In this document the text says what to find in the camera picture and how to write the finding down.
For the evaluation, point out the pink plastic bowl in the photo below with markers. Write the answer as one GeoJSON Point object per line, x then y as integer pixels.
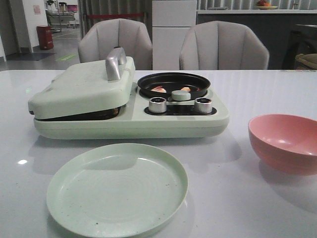
{"type": "Point", "coordinates": [285, 142]}

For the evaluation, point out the white cabinet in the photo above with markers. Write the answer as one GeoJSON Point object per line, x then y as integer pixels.
{"type": "Point", "coordinates": [171, 19]}

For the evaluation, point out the right beige upholstered chair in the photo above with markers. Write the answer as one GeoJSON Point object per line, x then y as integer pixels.
{"type": "Point", "coordinates": [220, 45]}

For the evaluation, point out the right silver control knob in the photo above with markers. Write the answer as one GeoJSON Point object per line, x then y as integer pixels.
{"type": "Point", "coordinates": [203, 105]}

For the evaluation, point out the silver control knob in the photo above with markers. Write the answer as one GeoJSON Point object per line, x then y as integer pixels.
{"type": "Point", "coordinates": [203, 105]}
{"type": "Point", "coordinates": [157, 105]}

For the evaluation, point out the left beige upholstered chair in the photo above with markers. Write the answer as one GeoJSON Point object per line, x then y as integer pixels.
{"type": "Point", "coordinates": [106, 35]}

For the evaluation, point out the orange shrimp piece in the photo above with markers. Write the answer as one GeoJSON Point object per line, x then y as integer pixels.
{"type": "Point", "coordinates": [159, 89]}
{"type": "Point", "coordinates": [186, 89]}

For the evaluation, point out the fruit plate on counter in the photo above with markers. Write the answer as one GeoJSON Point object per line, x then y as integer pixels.
{"type": "Point", "coordinates": [264, 5]}

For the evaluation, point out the red barrier tape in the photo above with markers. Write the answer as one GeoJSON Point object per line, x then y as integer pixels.
{"type": "Point", "coordinates": [116, 16]}

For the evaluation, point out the left silver control knob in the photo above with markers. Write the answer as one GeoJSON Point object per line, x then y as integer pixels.
{"type": "Point", "coordinates": [157, 105]}

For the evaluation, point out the grey counter with white top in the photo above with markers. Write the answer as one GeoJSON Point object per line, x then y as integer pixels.
{"type": "Point", "coordinates": [285, 33]}

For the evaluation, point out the mint green round plate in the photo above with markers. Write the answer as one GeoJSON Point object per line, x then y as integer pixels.
{"type": "Point", "coordinates": [118, 191]}

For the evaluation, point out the beige upholstered chair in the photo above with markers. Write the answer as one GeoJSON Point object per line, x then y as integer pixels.
{"type": "Point", "coordinates": [106, 35]}
{"type": "Point", "coordinates": [220, 45]}

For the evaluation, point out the red bin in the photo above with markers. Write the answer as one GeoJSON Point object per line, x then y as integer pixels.
{"type": "Point", "coordinates": [45, 37]}

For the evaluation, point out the mint green hinged lid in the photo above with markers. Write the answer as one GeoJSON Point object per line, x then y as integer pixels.
{"type": "Point", "coordinates": [85, 91]}

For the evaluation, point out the black round frying pan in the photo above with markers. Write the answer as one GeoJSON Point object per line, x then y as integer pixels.
{"type": "Point", "coordinates": [172, 81]}

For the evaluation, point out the mint green breakfast maker base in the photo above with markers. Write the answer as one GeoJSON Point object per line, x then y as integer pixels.
{"type": "Point", "coordinates": [133, 122]}

